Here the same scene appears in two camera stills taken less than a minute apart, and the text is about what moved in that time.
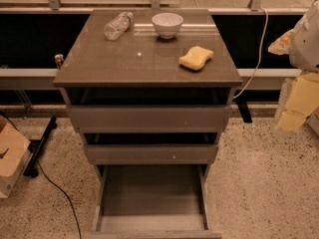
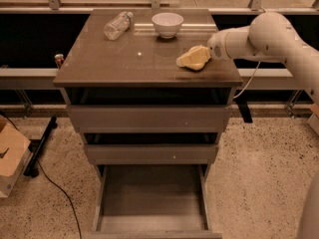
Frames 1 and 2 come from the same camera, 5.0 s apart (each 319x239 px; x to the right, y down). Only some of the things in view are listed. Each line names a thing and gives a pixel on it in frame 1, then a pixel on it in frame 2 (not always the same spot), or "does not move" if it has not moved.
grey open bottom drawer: x=153 y=201 does not move
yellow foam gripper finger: x=282 y=45 to x=199 y=54
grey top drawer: x=150 y=118 does not move
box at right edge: x=313 y=120 does not move
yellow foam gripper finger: x=299 y=97 to x=189 y=60
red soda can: x=59 y=58 does not move
